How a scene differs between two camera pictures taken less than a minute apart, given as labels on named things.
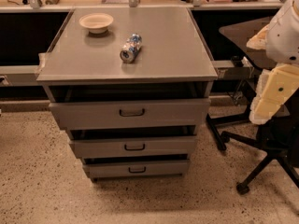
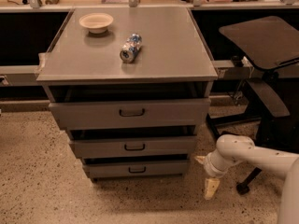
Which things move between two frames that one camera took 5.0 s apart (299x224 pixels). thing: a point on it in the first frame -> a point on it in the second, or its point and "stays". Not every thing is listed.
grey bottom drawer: [175, 168] stays
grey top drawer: [185, 114] stays
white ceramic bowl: [96, 22] stays
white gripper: [284, 36] -> [211, 168]
